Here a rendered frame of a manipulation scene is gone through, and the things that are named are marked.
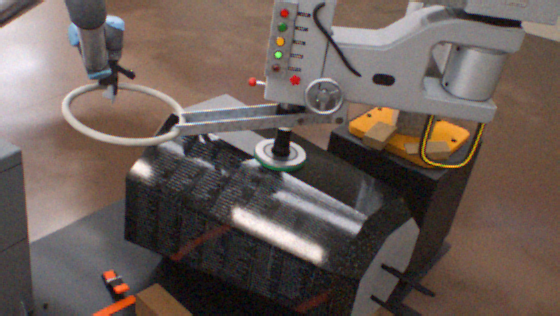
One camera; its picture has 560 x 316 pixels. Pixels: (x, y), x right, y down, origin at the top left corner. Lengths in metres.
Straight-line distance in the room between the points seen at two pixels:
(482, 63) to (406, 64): 0.26
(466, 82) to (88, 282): 1.96
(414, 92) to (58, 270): 1.91
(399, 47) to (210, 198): 0.97
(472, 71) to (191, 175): 1.20
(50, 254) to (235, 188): 1.19
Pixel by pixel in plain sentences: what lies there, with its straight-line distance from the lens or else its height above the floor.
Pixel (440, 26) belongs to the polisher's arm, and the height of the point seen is 1.55.
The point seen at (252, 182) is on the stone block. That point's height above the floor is 0.80.
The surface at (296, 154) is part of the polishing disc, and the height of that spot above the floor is 0.90.
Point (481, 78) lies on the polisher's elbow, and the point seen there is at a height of 1.38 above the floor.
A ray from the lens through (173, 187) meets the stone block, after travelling 2.63.
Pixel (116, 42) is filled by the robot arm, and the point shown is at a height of 1.19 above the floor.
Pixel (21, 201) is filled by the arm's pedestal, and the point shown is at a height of 0.62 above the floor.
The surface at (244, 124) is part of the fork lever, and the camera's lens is 2.41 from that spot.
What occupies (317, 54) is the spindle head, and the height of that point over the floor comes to 1.38.
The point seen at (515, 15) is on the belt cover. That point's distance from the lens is 2.25.
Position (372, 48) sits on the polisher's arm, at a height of 1.43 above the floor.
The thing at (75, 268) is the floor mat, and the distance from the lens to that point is 3.22.
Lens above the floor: 2.16
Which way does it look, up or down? 31 degrees down
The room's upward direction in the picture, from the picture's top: 9 degrees clockwise
